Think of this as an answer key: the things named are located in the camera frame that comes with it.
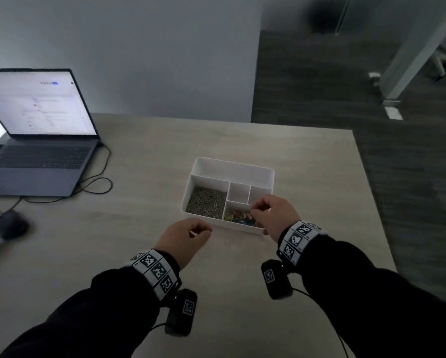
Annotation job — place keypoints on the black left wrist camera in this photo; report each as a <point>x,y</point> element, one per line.
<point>182,313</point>

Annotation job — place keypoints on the person's right hand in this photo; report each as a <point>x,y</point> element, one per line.
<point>279,218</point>

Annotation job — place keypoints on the black computer mouse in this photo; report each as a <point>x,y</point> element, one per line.
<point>11,225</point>

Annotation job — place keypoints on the group of colourful binder clips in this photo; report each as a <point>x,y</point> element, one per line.
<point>238,216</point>

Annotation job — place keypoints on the white floor plate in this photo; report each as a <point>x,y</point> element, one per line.
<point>394,113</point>

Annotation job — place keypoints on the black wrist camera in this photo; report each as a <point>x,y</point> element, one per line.
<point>275,279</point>
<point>182,313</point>

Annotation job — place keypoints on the grey laptop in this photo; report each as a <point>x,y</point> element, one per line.
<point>40,178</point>

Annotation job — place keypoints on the person's right forearm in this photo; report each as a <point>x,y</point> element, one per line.
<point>376,302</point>

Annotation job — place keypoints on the white compartment organizer tray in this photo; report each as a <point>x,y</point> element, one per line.
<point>230,169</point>

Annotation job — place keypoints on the left wristband with square markers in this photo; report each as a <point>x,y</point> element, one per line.
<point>154,272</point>

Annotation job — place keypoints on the wristband with square markers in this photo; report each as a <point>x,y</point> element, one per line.
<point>297,240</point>
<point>154,272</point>

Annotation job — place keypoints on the person's left hand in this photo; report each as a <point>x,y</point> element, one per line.
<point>182,242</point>

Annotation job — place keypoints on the person's left forearm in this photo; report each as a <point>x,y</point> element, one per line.
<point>96,316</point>

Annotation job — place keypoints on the pile of silver paper clips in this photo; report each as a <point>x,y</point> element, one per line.
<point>206,203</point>

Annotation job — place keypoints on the grey metal post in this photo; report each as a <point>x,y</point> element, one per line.
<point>413,48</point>

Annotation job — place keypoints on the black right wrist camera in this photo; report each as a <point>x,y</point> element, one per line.
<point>275,279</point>

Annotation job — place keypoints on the right wristband with square markers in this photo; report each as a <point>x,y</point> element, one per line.
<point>297,240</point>

